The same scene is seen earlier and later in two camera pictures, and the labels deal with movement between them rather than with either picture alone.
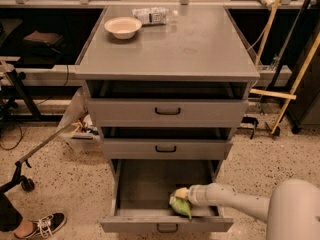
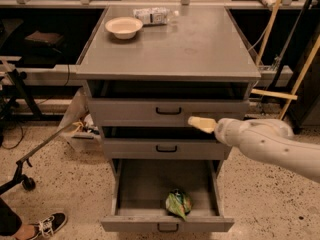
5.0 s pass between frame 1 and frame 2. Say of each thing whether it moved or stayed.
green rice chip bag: moved
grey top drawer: stayed
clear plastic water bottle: stayed
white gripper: moved
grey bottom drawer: stayed
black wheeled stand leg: stayed
